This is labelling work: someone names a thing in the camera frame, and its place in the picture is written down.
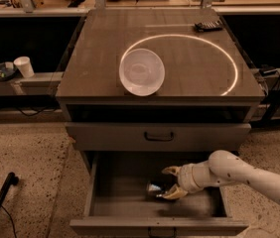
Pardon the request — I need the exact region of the white bowl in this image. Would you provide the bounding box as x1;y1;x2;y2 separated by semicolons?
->
119;49;165;97

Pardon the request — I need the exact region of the open lower grey drawer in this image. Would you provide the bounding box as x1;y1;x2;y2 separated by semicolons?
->
70;152;247;238

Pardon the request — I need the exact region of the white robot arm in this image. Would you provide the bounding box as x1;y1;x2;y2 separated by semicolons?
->
162;150;280;205

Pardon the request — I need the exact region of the black drawer handle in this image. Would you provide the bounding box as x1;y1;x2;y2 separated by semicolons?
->
148;227;177;238
144;132;174;142

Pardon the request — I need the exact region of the black remote on cabinet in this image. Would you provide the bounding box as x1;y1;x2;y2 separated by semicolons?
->
194;21;223;32

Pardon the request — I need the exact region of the grey drawer cabinet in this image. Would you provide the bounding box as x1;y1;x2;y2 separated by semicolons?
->
56;8;264;164

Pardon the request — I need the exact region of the black lower drawer handle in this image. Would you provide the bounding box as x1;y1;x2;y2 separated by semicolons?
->
148;227;177;238

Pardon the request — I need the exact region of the closed upper grey drawer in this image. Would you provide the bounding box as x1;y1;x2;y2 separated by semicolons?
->
66;122;251;152

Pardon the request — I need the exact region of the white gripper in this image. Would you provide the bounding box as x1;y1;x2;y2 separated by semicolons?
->
162;164;202;200

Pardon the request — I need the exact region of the dark round dish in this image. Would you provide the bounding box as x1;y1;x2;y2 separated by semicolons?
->
0;61;17;82

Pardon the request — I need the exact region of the black upper drawer handle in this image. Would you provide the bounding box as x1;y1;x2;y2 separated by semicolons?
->
144;132;174;142

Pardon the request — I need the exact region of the white paper cup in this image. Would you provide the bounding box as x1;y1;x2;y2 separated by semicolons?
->
14;57;34;78

